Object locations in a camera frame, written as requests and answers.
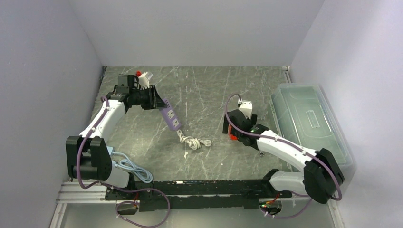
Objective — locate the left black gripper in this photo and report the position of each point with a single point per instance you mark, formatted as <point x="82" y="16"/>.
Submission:
<point x="154" y="100"/>

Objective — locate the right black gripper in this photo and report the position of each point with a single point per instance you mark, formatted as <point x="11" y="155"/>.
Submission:
<point x="253" y="119"/>

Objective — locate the red plug adapter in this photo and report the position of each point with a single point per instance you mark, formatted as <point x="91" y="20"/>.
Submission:
<point x="231" y="135"/>

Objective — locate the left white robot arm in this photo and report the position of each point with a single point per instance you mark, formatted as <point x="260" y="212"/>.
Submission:
<point x="88" y="157"/>

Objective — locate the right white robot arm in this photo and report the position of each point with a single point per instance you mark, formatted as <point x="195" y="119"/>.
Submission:
<point x="318" y="175"/>

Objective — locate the clear plastic storage bin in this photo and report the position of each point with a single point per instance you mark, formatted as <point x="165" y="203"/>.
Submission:
<point x="302" y="115"/>

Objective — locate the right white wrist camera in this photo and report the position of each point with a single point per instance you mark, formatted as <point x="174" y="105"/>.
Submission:
<point x="245" y="107"/>

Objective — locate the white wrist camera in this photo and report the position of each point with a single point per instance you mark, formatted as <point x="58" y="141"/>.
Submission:
<point x="245" y="107"/>
<point x="143" y="79"/>

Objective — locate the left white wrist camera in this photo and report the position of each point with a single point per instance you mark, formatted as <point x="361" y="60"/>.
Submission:
<point x="143" y="79"/>

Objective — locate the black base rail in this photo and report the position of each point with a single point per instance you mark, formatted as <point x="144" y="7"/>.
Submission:
<point x="198" y="194"/>

